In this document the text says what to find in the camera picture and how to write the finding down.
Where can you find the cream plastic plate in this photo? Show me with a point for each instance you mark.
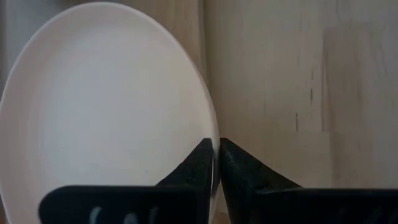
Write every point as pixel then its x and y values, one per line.
pixel 102 102

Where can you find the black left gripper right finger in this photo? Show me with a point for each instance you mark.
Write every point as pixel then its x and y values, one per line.
pixel 242 174

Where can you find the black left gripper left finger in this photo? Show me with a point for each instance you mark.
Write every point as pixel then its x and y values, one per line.
pixel 196 168

